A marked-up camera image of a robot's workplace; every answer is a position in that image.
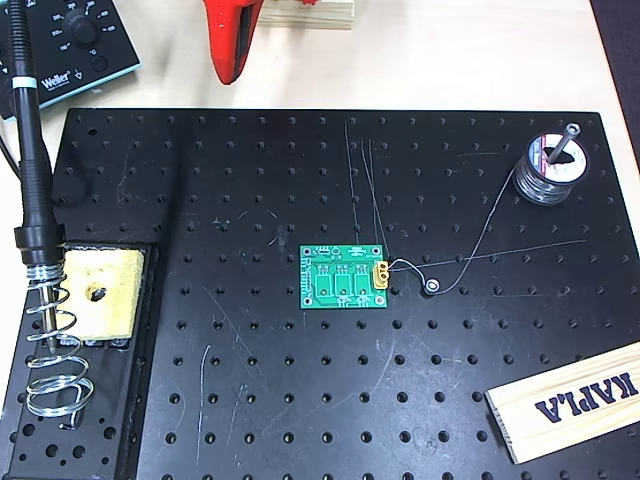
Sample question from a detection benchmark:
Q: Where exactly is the metal spool post screw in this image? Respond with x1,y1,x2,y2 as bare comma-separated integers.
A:
547,123,581,166

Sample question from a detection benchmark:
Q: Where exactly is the black soldering stand base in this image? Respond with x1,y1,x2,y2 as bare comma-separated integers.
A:
0,241,169,480

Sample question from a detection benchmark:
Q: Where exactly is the stacked wooden planks base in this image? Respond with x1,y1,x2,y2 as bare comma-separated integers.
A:
259,0,356,31

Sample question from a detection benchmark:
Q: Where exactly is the solder wire spool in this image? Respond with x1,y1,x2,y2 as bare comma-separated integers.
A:
513,130,591,206

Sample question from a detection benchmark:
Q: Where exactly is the metal spring iron holder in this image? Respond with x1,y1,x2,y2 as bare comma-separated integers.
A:
13,224,96,431

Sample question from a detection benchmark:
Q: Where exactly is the thin solder wire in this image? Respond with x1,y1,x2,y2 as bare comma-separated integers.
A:
387,167,519,296

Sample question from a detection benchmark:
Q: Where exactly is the yellow cleaning sponge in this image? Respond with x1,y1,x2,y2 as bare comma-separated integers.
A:
59,248,146,342

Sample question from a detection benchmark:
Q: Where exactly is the black perforated breadboard plate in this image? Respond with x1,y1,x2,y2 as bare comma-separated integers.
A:
0,108,640,480

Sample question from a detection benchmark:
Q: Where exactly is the yellow power connector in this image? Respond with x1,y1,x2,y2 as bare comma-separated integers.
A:
371,259,392,290

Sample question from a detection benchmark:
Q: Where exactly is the wooden plank printed KAPLA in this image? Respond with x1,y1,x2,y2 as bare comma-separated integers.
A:
483,342,640,465

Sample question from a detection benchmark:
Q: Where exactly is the green circuit board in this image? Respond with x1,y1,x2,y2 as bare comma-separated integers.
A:
298,243,390,310

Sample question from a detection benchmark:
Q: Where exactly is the black soldering iron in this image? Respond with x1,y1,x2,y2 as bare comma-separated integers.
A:
4,0,66,354

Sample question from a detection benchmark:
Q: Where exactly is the teal Weller soldering station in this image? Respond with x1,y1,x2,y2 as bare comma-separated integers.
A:
0,0,142,121

